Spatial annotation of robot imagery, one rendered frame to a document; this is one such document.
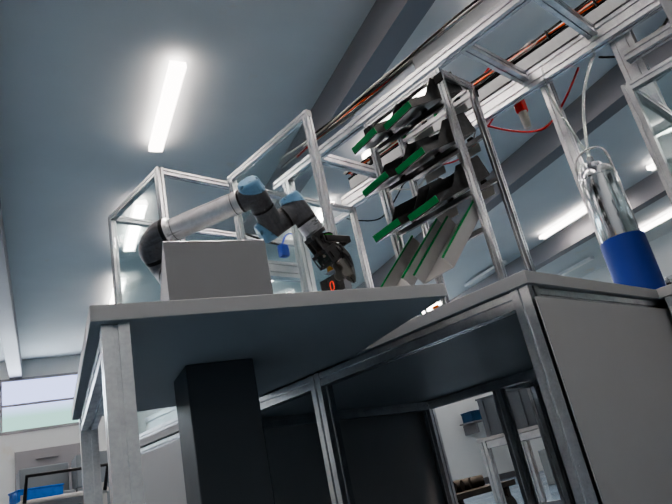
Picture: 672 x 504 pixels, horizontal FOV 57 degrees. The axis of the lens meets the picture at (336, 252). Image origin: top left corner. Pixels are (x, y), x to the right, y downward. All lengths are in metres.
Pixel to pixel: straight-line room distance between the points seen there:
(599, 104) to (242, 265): 5.77
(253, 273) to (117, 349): 0.53
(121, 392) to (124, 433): 0.06
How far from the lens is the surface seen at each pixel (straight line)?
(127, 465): 1.07
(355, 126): 3.00
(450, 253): 1.72
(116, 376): 1.09
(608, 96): 6.92
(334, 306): 1.22
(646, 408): 1.70
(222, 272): 1.52
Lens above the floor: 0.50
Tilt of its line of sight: 20 degrees up
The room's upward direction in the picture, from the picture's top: 12 degrees counter-clockwise
